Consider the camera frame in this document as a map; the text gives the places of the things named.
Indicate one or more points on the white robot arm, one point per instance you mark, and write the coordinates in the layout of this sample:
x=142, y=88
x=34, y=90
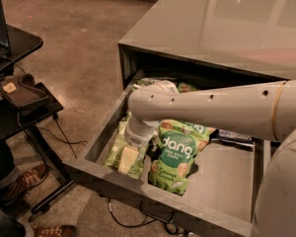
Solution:
x=266, y=111

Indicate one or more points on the black rolling cart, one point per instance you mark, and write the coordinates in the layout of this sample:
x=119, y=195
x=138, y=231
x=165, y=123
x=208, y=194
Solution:
x=23, y=44

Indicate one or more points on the grey counter cabinet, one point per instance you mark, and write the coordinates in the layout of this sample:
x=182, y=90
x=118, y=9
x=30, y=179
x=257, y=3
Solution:
x=227, y=41

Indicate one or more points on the person leg in jeans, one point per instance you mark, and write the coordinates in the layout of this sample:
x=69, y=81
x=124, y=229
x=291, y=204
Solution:
x=8, y=171

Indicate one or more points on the upper brown shoe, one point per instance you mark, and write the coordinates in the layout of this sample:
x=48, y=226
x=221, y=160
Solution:
x=15, y=184

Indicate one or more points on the lower brown shoe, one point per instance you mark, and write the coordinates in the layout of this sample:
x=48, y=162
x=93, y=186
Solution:
x=56, y=231

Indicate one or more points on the rear green dang chips bag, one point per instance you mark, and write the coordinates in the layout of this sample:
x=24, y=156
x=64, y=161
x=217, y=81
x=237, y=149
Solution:
x=185, y=87

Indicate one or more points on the front green dang chips bag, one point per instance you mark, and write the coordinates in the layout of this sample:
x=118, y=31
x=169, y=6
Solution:
x=176, y=152

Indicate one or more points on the green jalapeno chip bag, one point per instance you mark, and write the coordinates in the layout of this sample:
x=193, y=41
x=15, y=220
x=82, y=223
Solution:
x=119, y=142

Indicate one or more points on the middle green dang chips bag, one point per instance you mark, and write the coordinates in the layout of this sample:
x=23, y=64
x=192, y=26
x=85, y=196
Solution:
x=189, y=128

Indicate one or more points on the rear green kettle chip bag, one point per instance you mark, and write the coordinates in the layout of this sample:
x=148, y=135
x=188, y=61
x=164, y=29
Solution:
x=147, y=81

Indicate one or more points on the green dang chips bag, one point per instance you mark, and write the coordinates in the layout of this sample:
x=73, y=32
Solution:
x=189, y=128
x=176, y=152
x=185, y=87

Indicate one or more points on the blue kettle chip bag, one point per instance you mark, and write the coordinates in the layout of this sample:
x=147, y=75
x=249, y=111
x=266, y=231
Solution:
x=232, y=137

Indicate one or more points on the open grey drawer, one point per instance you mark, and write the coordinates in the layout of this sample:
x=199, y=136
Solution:
x=221, y=192

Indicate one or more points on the brown shoe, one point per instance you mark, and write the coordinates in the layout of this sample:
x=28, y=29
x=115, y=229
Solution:
x=56, y=231
x=15, y=184

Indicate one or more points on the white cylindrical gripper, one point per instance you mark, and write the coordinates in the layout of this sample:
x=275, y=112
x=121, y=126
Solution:
x=137, y=136

